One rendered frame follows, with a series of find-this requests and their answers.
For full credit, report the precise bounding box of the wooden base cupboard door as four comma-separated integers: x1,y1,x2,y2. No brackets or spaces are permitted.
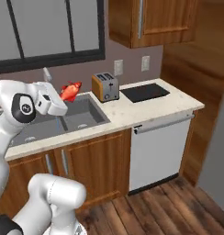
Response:
54,129,132,212
0,151,61,218

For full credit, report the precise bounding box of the silver base cupboard handle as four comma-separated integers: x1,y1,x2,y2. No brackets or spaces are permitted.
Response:
61,149,70,177
44,153,54,175

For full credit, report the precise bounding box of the black hob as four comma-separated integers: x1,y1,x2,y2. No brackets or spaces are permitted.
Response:
119,83,172,104

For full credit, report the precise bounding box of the tall wooden cupboard panel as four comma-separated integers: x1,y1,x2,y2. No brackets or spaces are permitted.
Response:
159,0,224,187

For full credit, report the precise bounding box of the wooden wall cupboard door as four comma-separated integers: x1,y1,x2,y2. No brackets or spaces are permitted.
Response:
131,0,199,50

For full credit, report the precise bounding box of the white wall outlet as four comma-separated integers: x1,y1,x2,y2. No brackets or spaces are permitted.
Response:
140,55,151,73
113,59,125,77

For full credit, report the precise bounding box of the orange and silver toaster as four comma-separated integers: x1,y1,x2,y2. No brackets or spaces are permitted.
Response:
91,72,120,104

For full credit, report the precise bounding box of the grey double sink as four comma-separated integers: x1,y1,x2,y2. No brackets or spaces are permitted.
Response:
0,93,112,149

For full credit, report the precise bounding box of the black framed window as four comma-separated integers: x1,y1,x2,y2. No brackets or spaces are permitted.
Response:
0,0,106,75

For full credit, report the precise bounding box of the silver wall cupboard handle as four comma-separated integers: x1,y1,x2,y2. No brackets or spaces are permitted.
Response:
137,0,145,40

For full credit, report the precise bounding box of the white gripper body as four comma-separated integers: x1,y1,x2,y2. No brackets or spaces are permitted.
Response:
47,84,69,118

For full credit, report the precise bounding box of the grey tap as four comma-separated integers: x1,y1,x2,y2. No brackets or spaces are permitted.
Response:
42,67,54,84

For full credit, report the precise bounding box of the silver dishwasher handle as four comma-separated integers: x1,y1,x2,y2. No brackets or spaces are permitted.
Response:
133,114,196,135

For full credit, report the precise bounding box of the red orange fish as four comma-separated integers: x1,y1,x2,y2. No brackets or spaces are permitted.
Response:
59,81,83,103

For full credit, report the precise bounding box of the white dishwasher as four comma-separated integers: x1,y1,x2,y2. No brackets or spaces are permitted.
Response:
128,113,196,196

